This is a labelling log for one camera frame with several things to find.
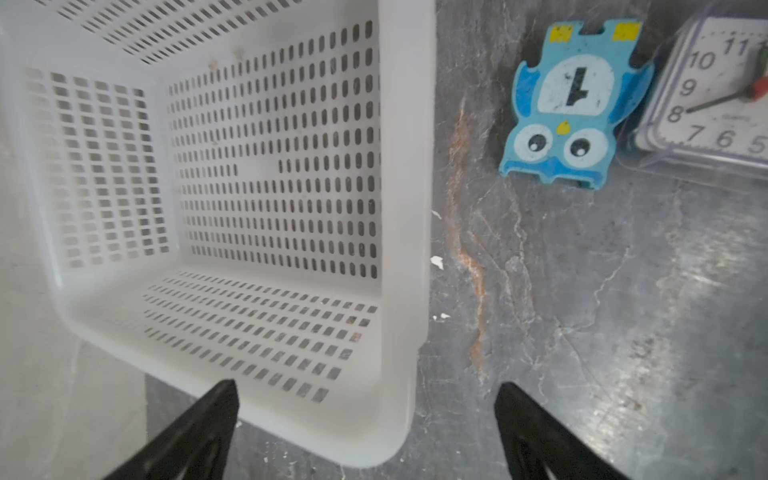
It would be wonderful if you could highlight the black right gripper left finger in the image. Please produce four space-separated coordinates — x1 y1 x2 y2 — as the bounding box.
107 379 240 479

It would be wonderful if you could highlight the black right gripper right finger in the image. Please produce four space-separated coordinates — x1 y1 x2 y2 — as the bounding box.
494 382 626 479

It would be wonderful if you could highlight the white perforated plastic basket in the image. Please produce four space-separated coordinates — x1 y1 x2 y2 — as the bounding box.
1 1 436 468

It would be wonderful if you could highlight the blue owl toy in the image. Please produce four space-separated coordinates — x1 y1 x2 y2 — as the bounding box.
499 18 654 190

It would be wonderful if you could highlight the small white desk clock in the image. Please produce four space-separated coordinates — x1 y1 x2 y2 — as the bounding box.
623 10 767 182

